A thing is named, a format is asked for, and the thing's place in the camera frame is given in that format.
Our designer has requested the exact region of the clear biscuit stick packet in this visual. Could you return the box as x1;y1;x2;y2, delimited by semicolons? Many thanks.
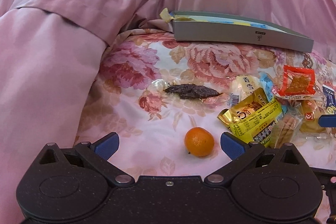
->
269;110;303;148

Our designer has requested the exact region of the gold foil snack packet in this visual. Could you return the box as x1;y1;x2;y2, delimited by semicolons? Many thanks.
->
218;88;268;128

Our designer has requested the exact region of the small orange mandarin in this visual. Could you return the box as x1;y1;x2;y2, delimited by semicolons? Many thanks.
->
184;127;215;157

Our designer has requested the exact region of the light blue snack packet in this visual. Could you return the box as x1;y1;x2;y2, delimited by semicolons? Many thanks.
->
259;72;274;102

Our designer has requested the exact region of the floral pink bedspread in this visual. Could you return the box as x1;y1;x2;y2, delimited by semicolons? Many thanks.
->
79;32;335;223

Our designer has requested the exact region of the dark blue milk powder sachet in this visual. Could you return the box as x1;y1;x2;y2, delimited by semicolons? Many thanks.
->
322;85;336;114

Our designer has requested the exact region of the orange bread snack packet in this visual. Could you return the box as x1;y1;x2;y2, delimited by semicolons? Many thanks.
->
300;100;328;134

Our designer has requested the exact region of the red spicy snack packet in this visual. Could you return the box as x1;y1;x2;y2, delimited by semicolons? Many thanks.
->
272;65;318;100

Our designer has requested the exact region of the yellow black snack packet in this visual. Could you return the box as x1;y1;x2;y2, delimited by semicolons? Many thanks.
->
230;98;282;147

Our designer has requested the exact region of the grey shallow snack box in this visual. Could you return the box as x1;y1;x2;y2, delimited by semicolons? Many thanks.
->
159;8;314;53

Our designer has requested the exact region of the dark dried fruit snack packet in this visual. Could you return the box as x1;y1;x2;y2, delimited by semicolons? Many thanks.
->
148;79;223;100

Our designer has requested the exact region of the round rice cracker packet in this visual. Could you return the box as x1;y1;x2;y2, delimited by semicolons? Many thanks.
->
229;75;261;107

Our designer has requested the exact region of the pink satin quilt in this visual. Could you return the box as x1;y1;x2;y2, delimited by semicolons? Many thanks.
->
1;0;335;223

